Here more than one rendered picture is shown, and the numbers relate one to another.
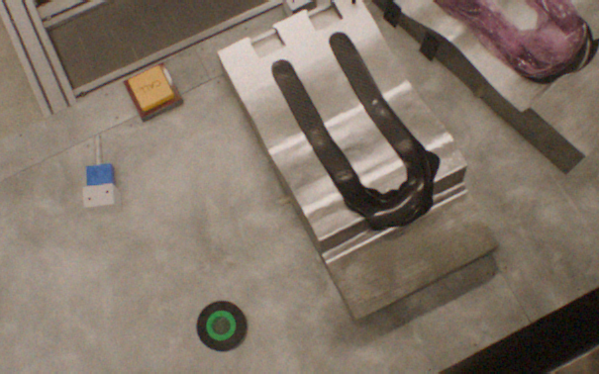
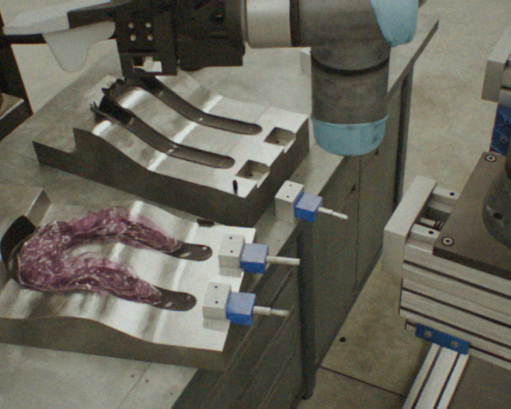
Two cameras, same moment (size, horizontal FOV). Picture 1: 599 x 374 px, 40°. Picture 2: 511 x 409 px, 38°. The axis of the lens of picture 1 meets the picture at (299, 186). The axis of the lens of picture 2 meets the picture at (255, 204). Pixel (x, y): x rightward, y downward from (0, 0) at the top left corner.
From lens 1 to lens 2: 1.68 m
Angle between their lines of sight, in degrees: 60
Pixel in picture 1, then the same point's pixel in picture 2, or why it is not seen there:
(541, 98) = (36, 196)
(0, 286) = not seen: hidden behind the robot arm
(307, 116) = (214, 123)
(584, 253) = not seen: outside the picture
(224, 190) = not seen: hidden behind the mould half
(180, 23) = (479, 397)
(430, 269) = (74, 110)
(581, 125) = not seen: outside the picture
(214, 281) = (214, 73)
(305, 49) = (246, 146)
